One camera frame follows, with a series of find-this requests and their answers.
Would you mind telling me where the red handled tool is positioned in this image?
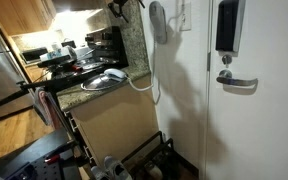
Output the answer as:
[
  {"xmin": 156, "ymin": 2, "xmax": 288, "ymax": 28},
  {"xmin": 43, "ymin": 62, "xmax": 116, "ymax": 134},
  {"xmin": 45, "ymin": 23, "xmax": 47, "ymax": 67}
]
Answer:
[{"xmin": 43, "ymin": 154, "xmax": 62, "ymax": 165}]

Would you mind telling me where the silver key cylinder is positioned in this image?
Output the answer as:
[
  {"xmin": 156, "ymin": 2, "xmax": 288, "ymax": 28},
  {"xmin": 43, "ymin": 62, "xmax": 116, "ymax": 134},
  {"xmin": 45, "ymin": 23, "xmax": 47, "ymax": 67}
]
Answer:
[{"xmin": 221, "ymin": 54, "xmax": 233, "ymax": 66}]

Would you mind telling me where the white plastic container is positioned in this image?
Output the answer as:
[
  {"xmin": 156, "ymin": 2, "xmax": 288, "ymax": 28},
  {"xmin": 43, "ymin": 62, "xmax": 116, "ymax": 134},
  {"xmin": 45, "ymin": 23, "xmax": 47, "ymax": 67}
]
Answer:
[{"xmin": 39, "ymin": 45, "xmax": 78, "ymax": 63}]

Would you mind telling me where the pink and grey towel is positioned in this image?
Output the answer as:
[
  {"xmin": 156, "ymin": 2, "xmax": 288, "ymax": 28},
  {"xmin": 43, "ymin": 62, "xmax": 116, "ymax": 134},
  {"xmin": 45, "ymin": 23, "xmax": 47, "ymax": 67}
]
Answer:
[{"xmin": 33, "ymin": 87, "xmax": 64, "ymax": 131}]

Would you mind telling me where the white door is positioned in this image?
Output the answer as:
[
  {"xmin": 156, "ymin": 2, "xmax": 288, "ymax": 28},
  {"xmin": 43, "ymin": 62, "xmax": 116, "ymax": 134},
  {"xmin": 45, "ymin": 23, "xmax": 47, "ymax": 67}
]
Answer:
[{"xmin": 198, "ymin": 0, "xmax": 288, "ymax": 180}]

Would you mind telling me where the white light switch plate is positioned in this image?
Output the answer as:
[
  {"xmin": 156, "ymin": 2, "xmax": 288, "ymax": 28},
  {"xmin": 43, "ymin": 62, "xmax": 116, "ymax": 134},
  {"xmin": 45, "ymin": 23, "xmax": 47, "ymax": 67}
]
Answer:
[{"xmin": 178, "ymin": 1, "xmax": 193, "ymax": 32}]

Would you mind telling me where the brown shoe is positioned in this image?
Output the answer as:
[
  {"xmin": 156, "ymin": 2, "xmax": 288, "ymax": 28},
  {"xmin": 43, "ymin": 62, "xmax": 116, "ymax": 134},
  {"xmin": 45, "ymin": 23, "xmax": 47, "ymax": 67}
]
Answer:
[{"xmin": 143, "ymin": 161, "xmax": 164, "ymax": 180}]

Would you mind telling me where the granite topped kitchen counter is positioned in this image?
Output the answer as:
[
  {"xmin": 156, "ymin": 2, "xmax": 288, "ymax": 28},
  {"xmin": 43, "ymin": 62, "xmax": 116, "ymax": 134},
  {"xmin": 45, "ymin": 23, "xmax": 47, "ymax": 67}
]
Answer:
[{"xmin": 56, "ymin": 64, "xmax": 161, "ymax": 168}]

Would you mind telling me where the black flat pan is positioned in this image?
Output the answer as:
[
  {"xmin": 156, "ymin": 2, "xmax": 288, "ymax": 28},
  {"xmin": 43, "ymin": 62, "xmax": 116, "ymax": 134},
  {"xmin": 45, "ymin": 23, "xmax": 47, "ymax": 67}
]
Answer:
[{"xmin": 36, "ymin": 54, "xmax": 78, "ymax": 69}]

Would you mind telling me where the black robot table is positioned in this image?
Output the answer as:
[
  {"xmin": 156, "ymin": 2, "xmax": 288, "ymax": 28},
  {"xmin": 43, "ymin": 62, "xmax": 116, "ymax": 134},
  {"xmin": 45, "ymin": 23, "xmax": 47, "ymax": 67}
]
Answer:
[{"xmin": 0, "ymin": 128, "xmax": 83, "ymax": 180}]

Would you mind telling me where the wooden wall cabinet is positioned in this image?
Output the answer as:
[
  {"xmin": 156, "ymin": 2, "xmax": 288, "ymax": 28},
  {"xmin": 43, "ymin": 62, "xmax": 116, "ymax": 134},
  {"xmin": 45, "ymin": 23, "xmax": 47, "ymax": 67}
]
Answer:
[{"xmin": 0, "ymin": 0, "xmax": 58, "ymax": 37}]

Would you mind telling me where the black metal shoe rack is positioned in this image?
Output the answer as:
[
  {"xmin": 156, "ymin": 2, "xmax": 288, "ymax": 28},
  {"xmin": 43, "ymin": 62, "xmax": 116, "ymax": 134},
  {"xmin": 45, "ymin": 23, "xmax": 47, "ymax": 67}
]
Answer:
[{"xmin": 120, "ymin": 130, "xmax": 200, "ymax": 180}]

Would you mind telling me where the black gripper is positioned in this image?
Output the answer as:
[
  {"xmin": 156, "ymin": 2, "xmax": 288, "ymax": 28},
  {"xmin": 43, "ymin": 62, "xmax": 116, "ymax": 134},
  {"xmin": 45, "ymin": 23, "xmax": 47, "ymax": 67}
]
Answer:
[{"xmin": 107, "ymin": 0, "xmax": 146, "ymax": 24}]

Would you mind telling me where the white oval object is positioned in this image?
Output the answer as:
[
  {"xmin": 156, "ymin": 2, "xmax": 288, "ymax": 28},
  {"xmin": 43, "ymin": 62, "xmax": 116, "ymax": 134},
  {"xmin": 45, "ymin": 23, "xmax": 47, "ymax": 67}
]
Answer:
[{"xmin": 103, "ymin": 68, "xmax": 129, "ymax": 80}]

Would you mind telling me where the white wall telephone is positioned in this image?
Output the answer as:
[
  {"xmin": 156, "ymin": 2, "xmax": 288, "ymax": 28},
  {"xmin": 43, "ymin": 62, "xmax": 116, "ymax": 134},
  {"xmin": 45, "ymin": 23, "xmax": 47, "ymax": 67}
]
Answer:
[{"xmin": 148, "ymin": 0, "xmax": 169, "ymax": 46}]

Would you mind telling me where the black coffee maker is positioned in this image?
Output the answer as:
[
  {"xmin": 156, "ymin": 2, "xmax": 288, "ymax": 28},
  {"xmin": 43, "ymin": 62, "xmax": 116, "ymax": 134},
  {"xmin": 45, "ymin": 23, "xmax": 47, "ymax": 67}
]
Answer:
[{"xmin": 84, "ymin": 25, "xmax": 130, "ymax": 70}]

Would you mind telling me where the silver door lever handle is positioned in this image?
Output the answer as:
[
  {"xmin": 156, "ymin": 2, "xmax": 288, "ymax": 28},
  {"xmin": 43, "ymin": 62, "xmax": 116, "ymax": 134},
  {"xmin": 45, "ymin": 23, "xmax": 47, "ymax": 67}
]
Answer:
[{"xmin": 216, "ymin": 69, "xmax": 259, "ymax": 88}]

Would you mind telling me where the black electronic door lock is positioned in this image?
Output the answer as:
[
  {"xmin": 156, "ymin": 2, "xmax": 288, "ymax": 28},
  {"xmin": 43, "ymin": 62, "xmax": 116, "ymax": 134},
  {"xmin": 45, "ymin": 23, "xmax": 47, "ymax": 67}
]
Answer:
[{"xmin": 215, "ymin": 0, "xmax": 247, "ymax": 53}]

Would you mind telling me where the stainless steel refrigerator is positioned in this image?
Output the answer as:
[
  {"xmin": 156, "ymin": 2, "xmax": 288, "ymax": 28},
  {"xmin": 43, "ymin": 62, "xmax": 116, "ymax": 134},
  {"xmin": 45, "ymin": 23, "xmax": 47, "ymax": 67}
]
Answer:
[{"xmin": 0, "ymin": 19, "xmax": 36, "ymax": 122}]

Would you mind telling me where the grey sneaker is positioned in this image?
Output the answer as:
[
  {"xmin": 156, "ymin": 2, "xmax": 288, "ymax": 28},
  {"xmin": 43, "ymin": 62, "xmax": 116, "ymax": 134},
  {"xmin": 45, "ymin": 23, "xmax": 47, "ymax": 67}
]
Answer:
[
  {"xmin": 90, "ymin": 165, "xmax": 111, "ymax": 180},
  {"xmin": 103, "ymin": 155, "xmax": 134, "ymax": 180}
]

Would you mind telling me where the black camera stand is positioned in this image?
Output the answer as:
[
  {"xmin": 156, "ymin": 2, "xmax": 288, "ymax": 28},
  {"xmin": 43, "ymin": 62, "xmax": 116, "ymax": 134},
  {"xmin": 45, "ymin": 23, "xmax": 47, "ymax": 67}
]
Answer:
[{"xmin": 0, "ymin": 66, "xmax": 105, "ymax": 168}]

